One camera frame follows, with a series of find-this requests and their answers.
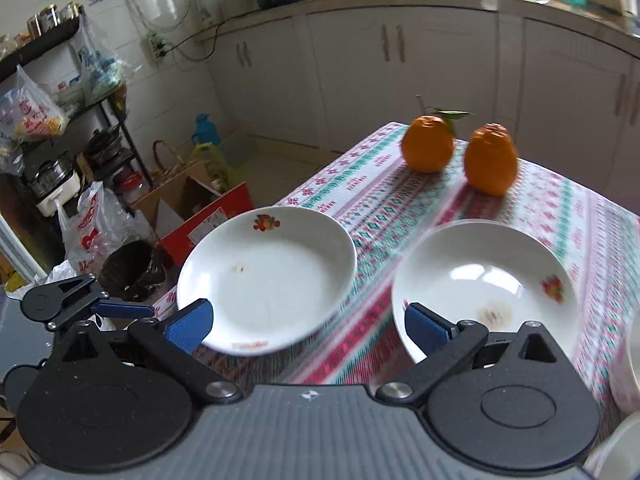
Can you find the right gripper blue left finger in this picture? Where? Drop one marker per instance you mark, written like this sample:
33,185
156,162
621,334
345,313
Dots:
188,327

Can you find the red cardboard box on floor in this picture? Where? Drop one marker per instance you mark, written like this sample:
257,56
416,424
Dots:
186,208

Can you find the white kitchen cabinets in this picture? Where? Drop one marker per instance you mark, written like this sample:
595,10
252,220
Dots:
328,79

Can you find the white red plastic bag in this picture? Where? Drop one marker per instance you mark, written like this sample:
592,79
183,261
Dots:
100,227

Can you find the white stained plate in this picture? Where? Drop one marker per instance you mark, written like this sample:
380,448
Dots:
490,273

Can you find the orange with leaf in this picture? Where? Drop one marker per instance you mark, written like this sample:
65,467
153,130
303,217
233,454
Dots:
428,144

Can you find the bumpy orange without leaf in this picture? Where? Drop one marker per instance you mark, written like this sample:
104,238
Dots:
491,160

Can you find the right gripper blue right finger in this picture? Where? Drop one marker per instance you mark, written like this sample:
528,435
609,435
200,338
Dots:
427,329

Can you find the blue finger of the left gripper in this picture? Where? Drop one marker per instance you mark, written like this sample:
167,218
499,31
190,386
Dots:
120,309

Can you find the patterned red green tablecloth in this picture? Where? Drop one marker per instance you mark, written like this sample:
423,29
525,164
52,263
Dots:
387,210

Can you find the black bucket on floor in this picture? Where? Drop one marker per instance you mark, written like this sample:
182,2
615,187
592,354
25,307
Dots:
133,272

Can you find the black metal shelf rack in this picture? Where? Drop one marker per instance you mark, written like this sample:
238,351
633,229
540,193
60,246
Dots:
63,125

